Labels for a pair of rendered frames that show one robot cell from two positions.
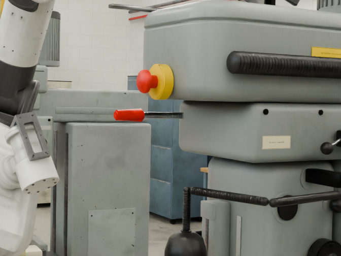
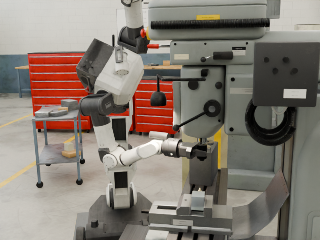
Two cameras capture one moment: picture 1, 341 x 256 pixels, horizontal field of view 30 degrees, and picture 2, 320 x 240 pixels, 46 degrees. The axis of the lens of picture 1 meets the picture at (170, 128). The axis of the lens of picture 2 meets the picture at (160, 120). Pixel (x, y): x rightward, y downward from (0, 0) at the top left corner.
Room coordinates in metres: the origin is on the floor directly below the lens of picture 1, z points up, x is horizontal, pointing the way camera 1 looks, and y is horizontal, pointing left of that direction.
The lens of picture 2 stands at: (-0.16, -1.13, 1.76)
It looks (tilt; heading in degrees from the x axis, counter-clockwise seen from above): 13 degrees down; 42
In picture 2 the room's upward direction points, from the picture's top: 1 degrees counter-clockwise
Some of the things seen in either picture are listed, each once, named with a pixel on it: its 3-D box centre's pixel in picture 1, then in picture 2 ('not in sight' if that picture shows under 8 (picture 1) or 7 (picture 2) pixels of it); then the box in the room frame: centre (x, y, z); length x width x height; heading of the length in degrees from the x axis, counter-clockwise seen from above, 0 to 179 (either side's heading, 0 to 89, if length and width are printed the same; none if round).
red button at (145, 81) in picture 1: (147, 81); (144, 33); (1.06, 0.04, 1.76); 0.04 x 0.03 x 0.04; 30
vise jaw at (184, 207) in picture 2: not in sight; (185, 204); (1.01, -0.22, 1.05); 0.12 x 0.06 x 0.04; 32
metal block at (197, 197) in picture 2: not in sight; (198, 200); (1.04, -0.27, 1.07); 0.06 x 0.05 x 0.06; 32
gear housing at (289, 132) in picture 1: (284, 128); (212, 51); (1.21, -0.22, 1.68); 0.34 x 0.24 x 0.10; 120
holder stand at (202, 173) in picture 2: not in sight; (204, 161); (1.49, 0.02, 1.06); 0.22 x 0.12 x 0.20; 24
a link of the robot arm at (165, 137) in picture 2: not in sight; (161, 143); (1.14, 0.02, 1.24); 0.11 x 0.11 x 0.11; 15
